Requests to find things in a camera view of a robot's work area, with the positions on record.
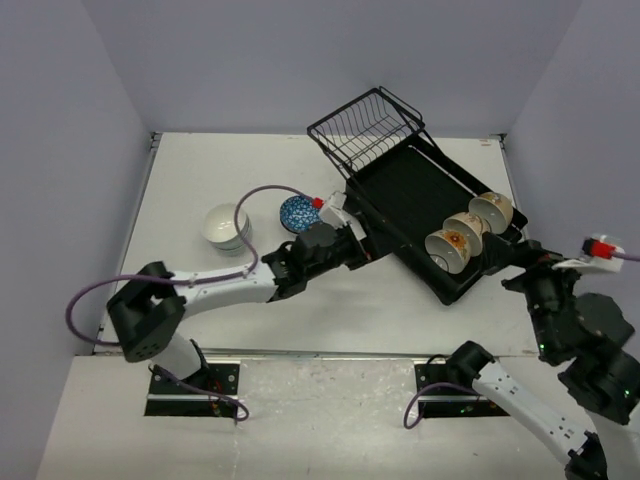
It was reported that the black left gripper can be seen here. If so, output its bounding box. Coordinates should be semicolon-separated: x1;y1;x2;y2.
305;209;402;279

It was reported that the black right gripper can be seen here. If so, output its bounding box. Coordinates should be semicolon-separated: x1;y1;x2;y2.
476;227;592;353

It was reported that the beige leaf pattern bowl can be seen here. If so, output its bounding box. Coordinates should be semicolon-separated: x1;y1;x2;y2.
443;212;491;257

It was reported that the red patterned white bowl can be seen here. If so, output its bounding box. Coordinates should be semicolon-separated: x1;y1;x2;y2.
279;195;321;234

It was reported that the orange flower beige bowl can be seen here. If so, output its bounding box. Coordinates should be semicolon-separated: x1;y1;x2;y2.
424;229;471;275

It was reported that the light blue ribbed bowl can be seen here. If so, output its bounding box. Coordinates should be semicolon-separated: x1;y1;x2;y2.
203;212;251;251
211;230;253;256
201;203;251;250

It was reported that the light blue ribbed bowl front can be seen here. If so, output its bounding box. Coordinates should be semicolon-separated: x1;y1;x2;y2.
203;212;251;251

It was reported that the light blue ribbed bowl back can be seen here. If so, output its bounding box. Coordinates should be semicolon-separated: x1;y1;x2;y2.
201;203;251;250

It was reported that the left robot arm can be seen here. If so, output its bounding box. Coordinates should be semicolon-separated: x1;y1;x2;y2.
106;222;372;393

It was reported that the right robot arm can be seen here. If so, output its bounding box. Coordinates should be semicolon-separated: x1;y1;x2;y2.
446;233;639;479

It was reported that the beige floral bowl back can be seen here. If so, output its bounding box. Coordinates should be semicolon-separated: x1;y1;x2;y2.
468;192;514;234

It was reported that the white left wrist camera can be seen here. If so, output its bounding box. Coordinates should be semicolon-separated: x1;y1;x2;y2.
311;191;366;240

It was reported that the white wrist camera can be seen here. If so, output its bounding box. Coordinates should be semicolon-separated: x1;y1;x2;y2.
311;191;366;240
552;234;625;274

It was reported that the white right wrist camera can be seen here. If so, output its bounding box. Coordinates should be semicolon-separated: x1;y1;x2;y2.
552;234;625;274

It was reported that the black wire dish rack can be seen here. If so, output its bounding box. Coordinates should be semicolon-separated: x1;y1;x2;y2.
306;85;530;306

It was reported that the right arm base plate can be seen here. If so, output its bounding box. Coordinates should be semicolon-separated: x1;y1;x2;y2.
414;357;501;417

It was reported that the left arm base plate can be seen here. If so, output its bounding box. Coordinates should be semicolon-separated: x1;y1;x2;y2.
144;363;240;418

